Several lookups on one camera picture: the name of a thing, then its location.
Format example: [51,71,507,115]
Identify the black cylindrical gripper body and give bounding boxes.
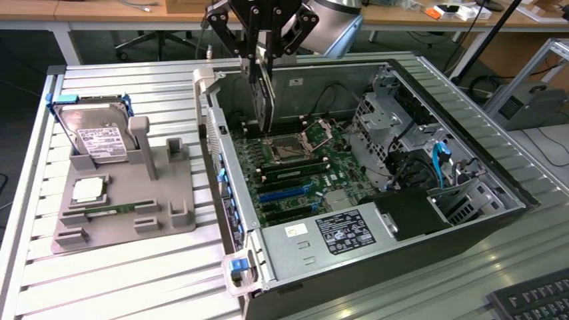
[227,0,304,21]

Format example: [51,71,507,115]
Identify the graphics card with metal bracket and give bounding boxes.
[239,29,276,134]

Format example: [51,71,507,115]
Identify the black office chair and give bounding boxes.
[114,29,210,63]

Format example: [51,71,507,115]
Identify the metal socket cover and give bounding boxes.
[300,118,335,143]

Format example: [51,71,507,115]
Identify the orange and black box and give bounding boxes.
[424,5,459,21]

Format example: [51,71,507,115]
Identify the metal disk bay cage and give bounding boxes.
[351,65,451,187]

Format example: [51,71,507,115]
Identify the CPU socket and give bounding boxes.
[262,133,315,165]

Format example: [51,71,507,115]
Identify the white box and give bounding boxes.
[458,5,494,21]

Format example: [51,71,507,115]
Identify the green RAM stick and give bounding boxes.
[85,203,138,217]
[266,163,328,181]

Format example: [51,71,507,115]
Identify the green motherboard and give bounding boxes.
[231,115,384,227]

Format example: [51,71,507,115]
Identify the black stand pole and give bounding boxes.
[448,0,526,84]

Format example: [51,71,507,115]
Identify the hard disk with blue carrier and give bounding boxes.
[46,94,138,165]

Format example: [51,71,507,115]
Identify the long black expansion slot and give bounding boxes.
[266,203,314,217]
[268,211,315,225]
[255,179,308,195]

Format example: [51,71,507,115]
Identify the blue expansion slot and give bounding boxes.
[258,187,314,203]

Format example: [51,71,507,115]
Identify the wooden desk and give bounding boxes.
[0,0,569,66]

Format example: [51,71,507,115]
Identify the silver chipset heatsink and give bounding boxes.
[323,191,358,211]

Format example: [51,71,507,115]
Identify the grey parts rack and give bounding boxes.
[50,115,197,256]

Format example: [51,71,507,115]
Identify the white papers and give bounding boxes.
[515,3,569,24]

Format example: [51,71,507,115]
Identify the brown cardboard piece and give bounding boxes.
[531,0,569,17]

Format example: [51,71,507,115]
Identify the grey control box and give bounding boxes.
[494,83,569,133]

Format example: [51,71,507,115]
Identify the silver CPU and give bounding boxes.
[71,178,109,203]

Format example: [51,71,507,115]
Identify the grey power supply unit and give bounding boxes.
[260,203,398,281]

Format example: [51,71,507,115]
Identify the black open PC case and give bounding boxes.
[191,58,542,320]

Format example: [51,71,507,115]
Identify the black keyboard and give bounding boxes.
[487,268,569,320]

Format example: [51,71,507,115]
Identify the grey cable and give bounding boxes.
[118,0,161,13]

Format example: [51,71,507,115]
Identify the coiled black cable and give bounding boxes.
[467,73,496,98]

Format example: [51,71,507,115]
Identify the blue disk wire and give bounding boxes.
[432,141,454,194]

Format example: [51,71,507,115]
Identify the aluminium profile frame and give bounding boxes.
[483,37,569,114]

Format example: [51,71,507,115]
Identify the black plastic duct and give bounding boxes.
[360,186,454,243]

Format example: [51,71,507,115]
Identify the grey perforated metal bracket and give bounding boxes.
[426,178,511,227]

